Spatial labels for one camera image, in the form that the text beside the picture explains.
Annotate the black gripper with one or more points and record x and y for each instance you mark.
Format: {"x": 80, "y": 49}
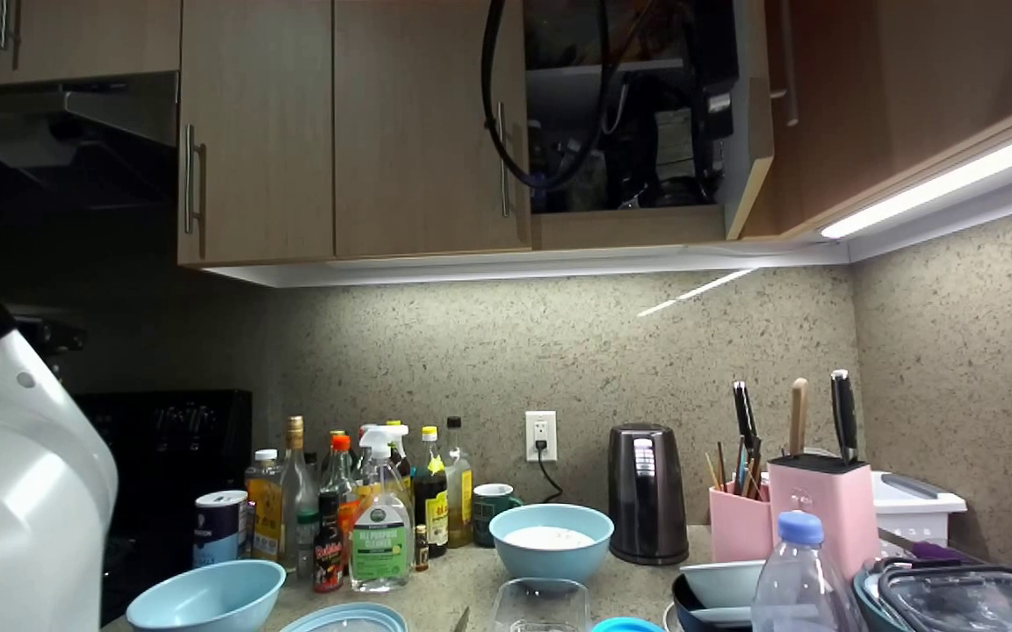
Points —
{"x": 703, "y": 143}

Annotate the wooden cabinet door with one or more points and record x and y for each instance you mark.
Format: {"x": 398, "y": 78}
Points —
{"x": 97, "y": 39}
{"x": 257, "y": 127}
{"x": 424, "y": 127}
{"x": 750, "y": 119}

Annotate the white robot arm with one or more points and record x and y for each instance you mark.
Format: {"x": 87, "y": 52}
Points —
{"x": 14, "y": 493}

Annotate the long under-cabinet light strip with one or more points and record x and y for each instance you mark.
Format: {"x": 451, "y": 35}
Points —
{"x": 506, "y": 266}

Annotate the bright under-cabinet light strip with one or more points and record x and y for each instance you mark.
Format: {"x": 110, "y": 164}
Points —
{"x": 949, "y": 176}

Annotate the wooden chopsticks bundle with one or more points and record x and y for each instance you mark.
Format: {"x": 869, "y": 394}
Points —
{"x": 722, "y": 468}

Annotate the black cylindrical speaker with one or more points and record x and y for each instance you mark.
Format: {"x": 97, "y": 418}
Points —
{"x": 648, "y": 504}

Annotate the pink utensil holder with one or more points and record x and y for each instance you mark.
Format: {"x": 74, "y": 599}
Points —
{"x": 738, "y": 528}

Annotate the pink knife block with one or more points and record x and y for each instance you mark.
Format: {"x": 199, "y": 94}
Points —
{"x": 826, "y": 513}

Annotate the white plastic container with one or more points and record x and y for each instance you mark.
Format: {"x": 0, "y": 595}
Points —
{"x": 923, "y": 504}

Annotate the bottle with black cap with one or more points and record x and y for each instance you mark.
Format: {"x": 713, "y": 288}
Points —
{"x": 459, "y": 493}

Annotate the green mug white inside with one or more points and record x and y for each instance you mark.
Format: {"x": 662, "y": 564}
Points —
{"x": 492, "y": 513}

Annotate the light blue bowl white inside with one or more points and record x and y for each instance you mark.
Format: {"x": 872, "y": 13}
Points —
{"x": 549, "y": 546}

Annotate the pale blue bowl with tab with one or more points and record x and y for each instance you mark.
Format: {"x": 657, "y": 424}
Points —
{"x": 722, "y": 582}

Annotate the dark bottle yellow label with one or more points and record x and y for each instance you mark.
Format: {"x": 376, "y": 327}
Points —
{"x": 429, "y": 493}

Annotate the white spray bottle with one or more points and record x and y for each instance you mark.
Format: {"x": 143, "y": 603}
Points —
{"x": 385, "y": 450}

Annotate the clear water bottle blue cap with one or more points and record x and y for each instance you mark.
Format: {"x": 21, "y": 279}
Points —
{"x": 798, "y": 586}

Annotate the steel pot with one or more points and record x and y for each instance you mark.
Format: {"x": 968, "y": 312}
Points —
{"x": 683, "y": 608}

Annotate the bottle with orange cap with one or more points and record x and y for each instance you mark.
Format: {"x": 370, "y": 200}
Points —
{"x": 339, "y": 463}

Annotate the blue silicone lid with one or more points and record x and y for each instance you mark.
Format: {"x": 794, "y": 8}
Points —
{"x": 626, "y": 626}

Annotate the clear rectangular glass container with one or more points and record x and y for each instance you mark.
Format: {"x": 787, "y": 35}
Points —
{"x": 542, "y": 606}

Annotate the tiny brown bottle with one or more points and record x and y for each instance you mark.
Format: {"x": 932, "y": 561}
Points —
{"x": 421, "y": 551}

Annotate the tall clear glass bottle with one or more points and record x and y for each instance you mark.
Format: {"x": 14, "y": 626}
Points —
{"x": 299, "y": 493}

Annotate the square glass food container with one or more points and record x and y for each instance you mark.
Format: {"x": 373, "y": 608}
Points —
{"x": 975, "y": 603}

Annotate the small brown sauce bottle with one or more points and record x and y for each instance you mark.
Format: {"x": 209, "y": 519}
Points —
{"x": 328, "y": 551}

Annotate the yellow oil bottle white cap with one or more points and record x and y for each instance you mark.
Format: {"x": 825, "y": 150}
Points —
{"x": 265, "y": 504}

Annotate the round blue-rimmed clear lid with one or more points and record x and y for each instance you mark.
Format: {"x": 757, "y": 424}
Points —
{"x": 343, "y": 620}

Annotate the blue white salt canister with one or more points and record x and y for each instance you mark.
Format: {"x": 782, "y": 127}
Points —
{"x": 218, "y": 528}

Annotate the black glass cooktop stove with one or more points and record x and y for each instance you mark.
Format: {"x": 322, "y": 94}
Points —
{"x": 168, "y": 493}

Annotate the dark range hood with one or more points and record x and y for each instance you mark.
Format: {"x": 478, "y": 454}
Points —
{"x": 49, "y": 143}

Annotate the light blue empty bowl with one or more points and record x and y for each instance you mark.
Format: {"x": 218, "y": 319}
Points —
{"x": 209, "y": 599}

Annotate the wooden side wall cabinet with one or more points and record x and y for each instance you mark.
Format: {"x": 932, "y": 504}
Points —
{"x": 916, "y": 94}

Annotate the white wall outlet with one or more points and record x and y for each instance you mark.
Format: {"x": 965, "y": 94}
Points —
{"x": 542, "y": 427}

